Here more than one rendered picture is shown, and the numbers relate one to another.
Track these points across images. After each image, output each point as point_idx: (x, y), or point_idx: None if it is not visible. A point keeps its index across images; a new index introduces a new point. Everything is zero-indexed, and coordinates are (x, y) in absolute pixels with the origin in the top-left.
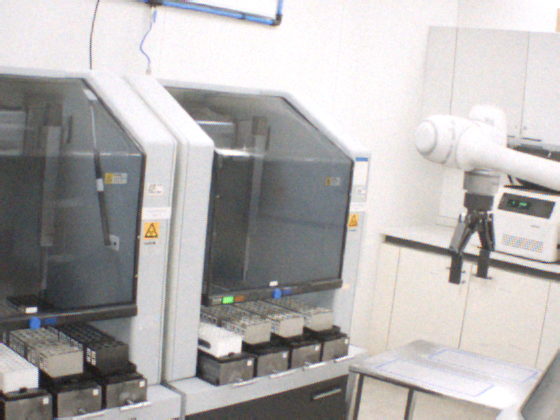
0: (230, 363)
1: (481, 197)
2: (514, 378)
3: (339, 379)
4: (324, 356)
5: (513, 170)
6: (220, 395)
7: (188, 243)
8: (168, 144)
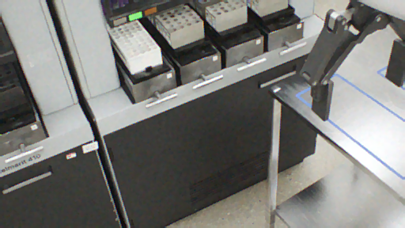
0: (144, 81)
1: None
2: None
3: (293, 62)
4: (270, 47)
5: (395, 13)
6: (139, 111)
7: None
8: None
